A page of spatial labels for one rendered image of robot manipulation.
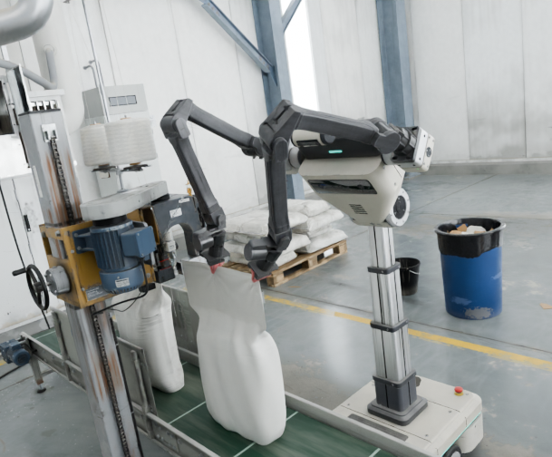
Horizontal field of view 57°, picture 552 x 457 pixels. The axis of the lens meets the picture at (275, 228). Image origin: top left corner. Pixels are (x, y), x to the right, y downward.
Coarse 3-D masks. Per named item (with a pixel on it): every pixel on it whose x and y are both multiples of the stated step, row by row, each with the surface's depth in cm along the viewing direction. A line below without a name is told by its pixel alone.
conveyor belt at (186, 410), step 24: (48, 336) 344; (192, 384) 253; (168, 408) 235; (192, 408) 232; (288, 408) 221; (192, 432) 214; (216, 432) 212; (288, 432) 205; (312, 432) 202; (336, 432) 200; (240, 456) 194; (264, 456) 192; (288, 456) 190; (312, 456) 188; (336, 456) 186; (360, 456) 185; (384, 456) 183
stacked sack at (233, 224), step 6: (258, 210) 555; (264, 210) 549; (240, 216) 538; (246, 216) 535; (252, 216) 532; (258, 216) 528; (228, 222) 523; (234, 222) 518; (240, 222) 515; (228, 228) 514; (234, 228) 508; (234, 234) 513
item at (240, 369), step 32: (192, 288) 217; (224, 288) 199; (256, 288) 183; (224, 320) 202; (256, 320) 188; (224, 352) 197; (256, 352) 188; (224, 384) 201; (256, 384) 191; (224, 416) 208; (256, 416) 194
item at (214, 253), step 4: (208, 248) 196; (212, 248) 194; (216, 248) 193; (220, 248) 194; (224, 248) 201; (200, 252) 197; (204, 252) 197; (208, 252) 196; (212, 252) 195; (216, 252) 194; (220, 252) 195; (224, 252) 199; (228, 252) 200; (204, 256) 195; (208, 256) 196; (212, 256) 195; (216, 256) 195; (220, 256) 196; (224, 256) 197; (228, 256) 200; (208, 260) 193; (212, 260) 194
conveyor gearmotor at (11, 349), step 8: (24, 336) 340; (0, 344) 339; (8, 344) 336; (16, 344) 327; (8, 352) 329; (16, 352) 322; (24, 352) 324; (8, 360) 333; (16, 360) 320; (24, 360) 324
